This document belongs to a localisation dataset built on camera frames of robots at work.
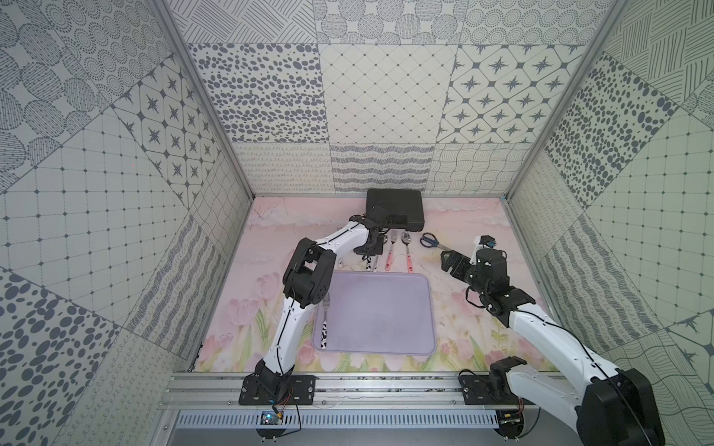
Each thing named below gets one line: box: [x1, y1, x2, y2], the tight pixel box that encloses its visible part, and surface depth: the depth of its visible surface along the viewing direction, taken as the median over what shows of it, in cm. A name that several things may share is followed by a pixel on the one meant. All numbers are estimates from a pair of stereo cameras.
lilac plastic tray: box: [312, 271, 437, 355], surface depth 90 cm
